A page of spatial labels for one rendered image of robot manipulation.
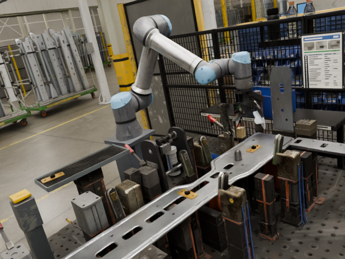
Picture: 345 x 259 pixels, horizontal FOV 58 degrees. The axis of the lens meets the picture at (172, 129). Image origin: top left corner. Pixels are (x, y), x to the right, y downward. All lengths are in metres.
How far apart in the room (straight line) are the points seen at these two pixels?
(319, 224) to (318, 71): 0.81
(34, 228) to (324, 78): 1.57
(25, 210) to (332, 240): 1.19
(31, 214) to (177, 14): 2.98
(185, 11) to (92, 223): 2.94
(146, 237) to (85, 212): 0.23
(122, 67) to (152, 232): 8.12
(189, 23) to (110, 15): 5.57
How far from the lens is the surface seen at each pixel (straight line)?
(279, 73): 1.67
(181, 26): 3.76
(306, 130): 1.66
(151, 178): 1.30
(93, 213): 1.14
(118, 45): 9.06
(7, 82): 13.04
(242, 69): 1.38
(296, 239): 1.47
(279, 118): 1.74
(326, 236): 1.50
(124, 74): 9.06
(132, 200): 1.22
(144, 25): 1.46
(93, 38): 8.24
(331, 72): 1.87
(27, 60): 8.95
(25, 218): 1.25
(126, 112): 1.64
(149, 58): 1.62
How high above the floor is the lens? 1.63
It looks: 18 degrees down
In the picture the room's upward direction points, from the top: 11 degrees counter-clockwise
